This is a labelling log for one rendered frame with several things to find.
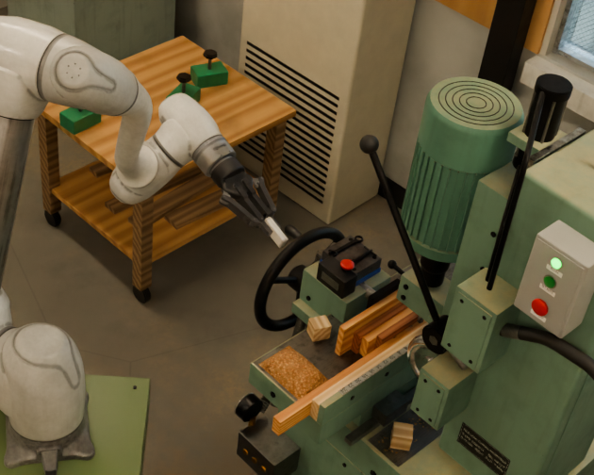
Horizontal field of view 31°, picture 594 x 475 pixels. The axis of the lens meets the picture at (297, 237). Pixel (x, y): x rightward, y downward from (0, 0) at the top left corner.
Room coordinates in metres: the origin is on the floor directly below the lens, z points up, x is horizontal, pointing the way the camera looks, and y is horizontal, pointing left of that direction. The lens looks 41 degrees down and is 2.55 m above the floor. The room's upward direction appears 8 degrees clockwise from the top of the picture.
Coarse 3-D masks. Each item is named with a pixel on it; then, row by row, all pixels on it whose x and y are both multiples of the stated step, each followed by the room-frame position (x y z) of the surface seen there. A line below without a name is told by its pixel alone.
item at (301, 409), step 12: (384, 348) 1.54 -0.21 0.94; (360, 360) 1.49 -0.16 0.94; (348, 372) 1.46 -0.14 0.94; (324, 384) 1.42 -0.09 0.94; (312, 396) 1.38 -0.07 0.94; (288, 408) 1.34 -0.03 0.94; (300, 408) 1.35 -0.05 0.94; (276, 420) 1.31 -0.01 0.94; (288, 420) 1.32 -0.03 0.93; (300, 420) 1.35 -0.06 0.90; (276, 432) 1.31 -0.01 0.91
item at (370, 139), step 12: (360, 144) 1.58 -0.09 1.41; (372, 144) 1.57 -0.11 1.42; (372, 156) 1.57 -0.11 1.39; (384, 180) 1.55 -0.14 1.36; (384, 192) 1.54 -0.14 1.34; (396, 216) 1.52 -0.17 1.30; (408, 240) 1.50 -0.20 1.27; (408, 252) 1.49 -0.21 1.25; (420, 276) 1.46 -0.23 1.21; (432, 300) 1.45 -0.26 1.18; (432, 312) 1.43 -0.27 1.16; (432, 324) 1.41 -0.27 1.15; (444, 324) 1.42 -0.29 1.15; (432, 336) 1.40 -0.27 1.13; (432, 348) 1.40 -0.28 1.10; (444, 348) 1.38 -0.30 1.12; (456, 360) 1.38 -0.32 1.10
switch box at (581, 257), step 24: (552, 240) 1.30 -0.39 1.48; (576, 240) 1.30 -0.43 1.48; (528, 264) 1.31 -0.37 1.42; (576, 264) 1.26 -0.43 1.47; (528, 288) 1.30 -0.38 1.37; (552, 288) 1.27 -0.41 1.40; (576, 288) 1.25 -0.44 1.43; (528, 312) 1.29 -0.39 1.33; (552, 312) 1.26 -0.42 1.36; (576, 312) 1.26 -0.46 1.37
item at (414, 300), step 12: (420, 264) 1.66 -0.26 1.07; (408, 276) 1.62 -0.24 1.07; (408, 288) 1.61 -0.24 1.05; (420, 288) 1.59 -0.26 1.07; (432, 288) 1.59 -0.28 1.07; (444, 288) 1.60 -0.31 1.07; (408, 300) 1.60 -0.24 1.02; (420, 300) 1.58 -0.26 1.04; (444, 300) 1.56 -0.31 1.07; (420, 312) 1.58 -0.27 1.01
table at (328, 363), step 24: (312, 312) 1.68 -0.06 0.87; (336, 336) 1.59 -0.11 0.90; (264, 360) 1.49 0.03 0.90; (312, 360) 1.51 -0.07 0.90; (336, 360) 1.52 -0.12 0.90; (264, 384) 1.45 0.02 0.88; (384, 384) 1.48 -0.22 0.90; (360, 408) 1.43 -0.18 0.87; (312, 432) 1.36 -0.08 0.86; (336, 432) 1.38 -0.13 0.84
